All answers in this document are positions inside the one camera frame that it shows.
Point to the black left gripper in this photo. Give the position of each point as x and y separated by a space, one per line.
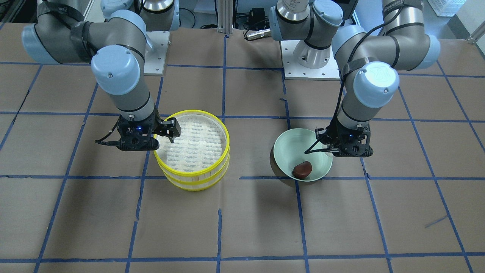
321 137

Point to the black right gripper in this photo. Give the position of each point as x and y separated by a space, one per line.
169 127

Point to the yellow steamer layer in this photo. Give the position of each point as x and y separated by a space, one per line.
218 163
200 182

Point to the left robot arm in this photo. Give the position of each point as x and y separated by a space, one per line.
368 65

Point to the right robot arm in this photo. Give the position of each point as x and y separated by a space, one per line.
115 50

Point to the white steamer cloth liner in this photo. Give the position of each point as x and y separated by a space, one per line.
200 145

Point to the brown bun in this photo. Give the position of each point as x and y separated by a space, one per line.
302 170

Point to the light green plate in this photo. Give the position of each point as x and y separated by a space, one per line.
288 151

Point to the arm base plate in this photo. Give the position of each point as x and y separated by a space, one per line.
303 68
156 52

